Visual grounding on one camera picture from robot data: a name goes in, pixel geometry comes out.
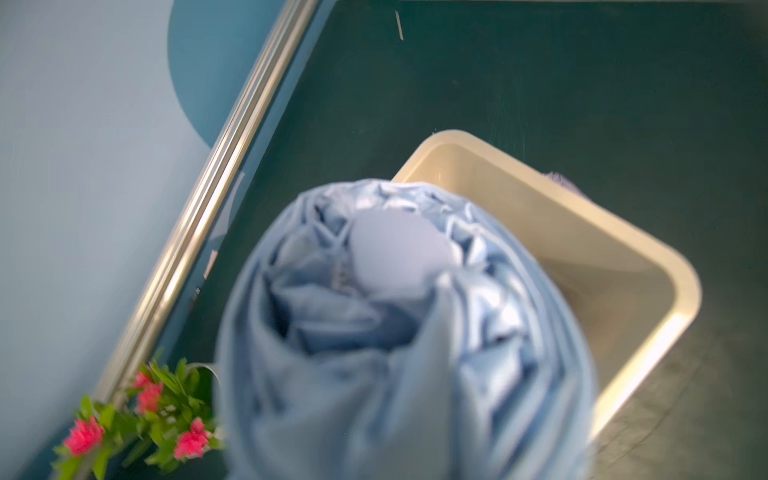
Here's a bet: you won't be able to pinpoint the light blue umbrella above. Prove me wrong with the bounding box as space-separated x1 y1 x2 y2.
215 180 597 479

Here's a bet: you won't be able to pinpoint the lilac purple folded umbrella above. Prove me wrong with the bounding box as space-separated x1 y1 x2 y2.
545 172 588 199

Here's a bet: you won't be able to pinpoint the beige plastic storage box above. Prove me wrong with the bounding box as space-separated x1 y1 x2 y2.
393 130 702 436

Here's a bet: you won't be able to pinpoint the thin white stick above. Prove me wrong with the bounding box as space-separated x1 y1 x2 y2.
394 10 404 41

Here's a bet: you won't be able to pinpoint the small white pot pink flowers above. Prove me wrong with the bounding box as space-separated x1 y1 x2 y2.
52 359 225 479

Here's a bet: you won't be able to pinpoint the aluminium back frame bar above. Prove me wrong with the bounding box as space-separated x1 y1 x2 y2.
93 1 319 402

